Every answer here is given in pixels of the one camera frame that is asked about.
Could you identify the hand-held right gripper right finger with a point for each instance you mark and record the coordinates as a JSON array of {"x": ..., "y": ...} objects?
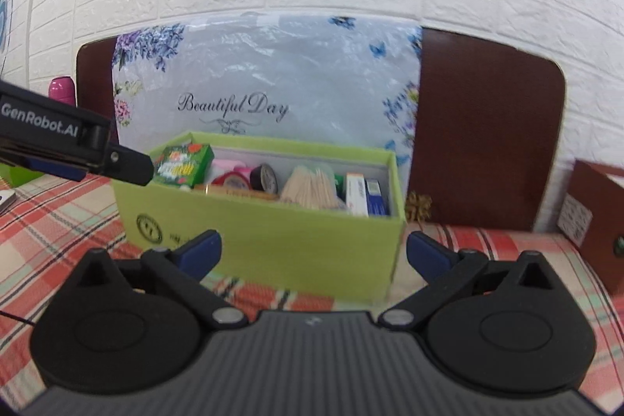
[{"x": 429, "y": 256}]

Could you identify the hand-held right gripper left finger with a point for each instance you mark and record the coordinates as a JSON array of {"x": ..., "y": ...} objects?
[{"x": 200, "y": 252}]

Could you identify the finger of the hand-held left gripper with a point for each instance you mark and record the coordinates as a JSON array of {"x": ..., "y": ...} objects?
[{"x": 129, "y": 167}]

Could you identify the small green printed box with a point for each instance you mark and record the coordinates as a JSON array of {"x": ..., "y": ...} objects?
[{"x": 187, "y": 165}]

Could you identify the gold box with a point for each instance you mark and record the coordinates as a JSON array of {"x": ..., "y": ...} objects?
[{"x": 234, "y": 193}]

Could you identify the blue carton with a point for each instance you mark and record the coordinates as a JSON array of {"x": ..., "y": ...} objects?
[{"x": 378, "y": 199}]

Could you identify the red tape roll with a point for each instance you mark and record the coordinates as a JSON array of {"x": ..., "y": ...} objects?
[{"x": 234, "y": 179}]

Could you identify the white and pink sock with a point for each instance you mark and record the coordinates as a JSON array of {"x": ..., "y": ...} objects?
[{"x": 225, "y": 165}]

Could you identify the light green cardboard box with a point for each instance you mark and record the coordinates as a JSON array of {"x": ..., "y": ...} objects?
[{"x": 292, "y": 250}]

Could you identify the white medicine box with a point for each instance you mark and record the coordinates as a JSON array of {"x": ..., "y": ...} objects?
[{"x": 357, "y": 194}]

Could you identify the black tape roll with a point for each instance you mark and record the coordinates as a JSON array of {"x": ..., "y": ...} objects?
[{"x": 267, "y": 178}]

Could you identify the bag of toothpicks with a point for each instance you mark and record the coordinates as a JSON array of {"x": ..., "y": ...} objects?
[{"x": 312, "y": 189}]

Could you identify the pink thermos bottle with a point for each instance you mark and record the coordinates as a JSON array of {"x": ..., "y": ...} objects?
[{"x": 61, "y": 89}]

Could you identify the small green tray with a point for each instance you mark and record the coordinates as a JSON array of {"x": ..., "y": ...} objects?
[{"x": 19, "y": 176}]

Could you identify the white flat device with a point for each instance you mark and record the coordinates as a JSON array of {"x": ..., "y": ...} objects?
[{"x": 6, "y": 197}]

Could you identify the plaid tablecloth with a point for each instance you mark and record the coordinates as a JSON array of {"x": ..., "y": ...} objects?
[{"x": 536, "y": 250}]

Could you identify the brown wooden headboard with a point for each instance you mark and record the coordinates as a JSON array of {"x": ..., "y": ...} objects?
[{"x": 487, "y": 128}]

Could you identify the brown cardboard box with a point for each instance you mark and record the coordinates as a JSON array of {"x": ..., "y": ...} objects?
[{"x": 599, "y": 240}]

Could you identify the floral printed plastic bag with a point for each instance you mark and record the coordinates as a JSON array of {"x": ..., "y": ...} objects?
[{"x": 292, "y": 75}]

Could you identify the blue wall sticker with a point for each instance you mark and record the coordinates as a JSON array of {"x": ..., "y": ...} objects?
[{"x": 4, "y": 16}]

